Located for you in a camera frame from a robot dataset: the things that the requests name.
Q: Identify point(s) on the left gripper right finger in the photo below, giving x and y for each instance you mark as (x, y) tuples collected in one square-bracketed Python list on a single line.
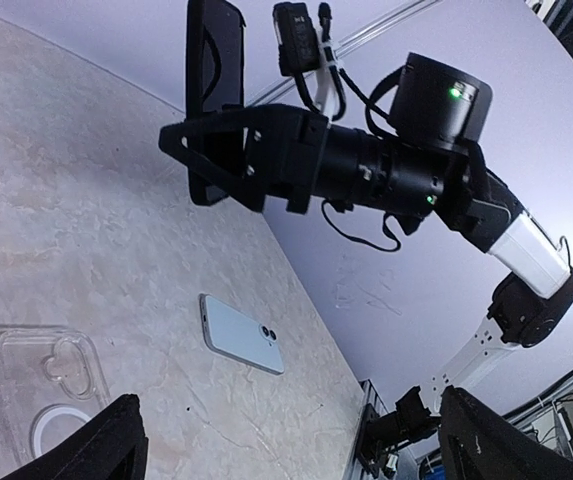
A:
[(477, 443)]

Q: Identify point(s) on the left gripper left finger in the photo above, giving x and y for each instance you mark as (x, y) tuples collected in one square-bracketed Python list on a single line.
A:
[(112, 445)]

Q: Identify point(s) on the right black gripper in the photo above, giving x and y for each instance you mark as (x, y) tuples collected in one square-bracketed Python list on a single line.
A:
[(252, 153)]

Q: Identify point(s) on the clear magsafe phone case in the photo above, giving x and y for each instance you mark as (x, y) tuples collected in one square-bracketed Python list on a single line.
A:
[(51, 384)]

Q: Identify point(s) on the black phone with silver edge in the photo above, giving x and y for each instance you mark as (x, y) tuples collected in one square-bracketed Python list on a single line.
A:
[(214, 83)]

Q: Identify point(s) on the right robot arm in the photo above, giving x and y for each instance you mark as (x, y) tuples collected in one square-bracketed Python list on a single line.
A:
[(428, 161)]

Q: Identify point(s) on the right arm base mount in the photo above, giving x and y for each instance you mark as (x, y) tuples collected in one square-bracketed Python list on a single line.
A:
[(381, 436)]

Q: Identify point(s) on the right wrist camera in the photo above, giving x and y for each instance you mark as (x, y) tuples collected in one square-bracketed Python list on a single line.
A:
[(297, 39)]

